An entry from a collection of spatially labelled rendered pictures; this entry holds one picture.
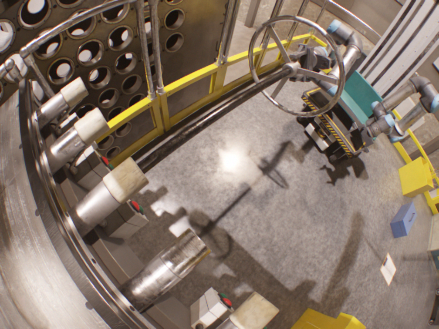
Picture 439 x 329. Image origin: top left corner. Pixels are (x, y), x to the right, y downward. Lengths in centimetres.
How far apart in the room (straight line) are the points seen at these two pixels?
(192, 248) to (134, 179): 15
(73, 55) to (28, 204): 140
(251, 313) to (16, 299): 44
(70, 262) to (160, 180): 106
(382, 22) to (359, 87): 584
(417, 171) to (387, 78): 149
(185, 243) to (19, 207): 33
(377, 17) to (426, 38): 578
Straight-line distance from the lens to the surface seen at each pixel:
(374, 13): 738
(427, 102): 133
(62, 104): 58
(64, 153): 45
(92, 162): 53
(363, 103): 168
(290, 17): 64
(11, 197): 45
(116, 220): 46
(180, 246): 30
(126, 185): 33
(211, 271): 121
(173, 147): 36
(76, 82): 58
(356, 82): 166
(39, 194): 33
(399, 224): 234
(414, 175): 283
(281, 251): 134
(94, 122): 43
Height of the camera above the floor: 118
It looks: 65 degrees down
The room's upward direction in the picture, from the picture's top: 20 degrees clockwise
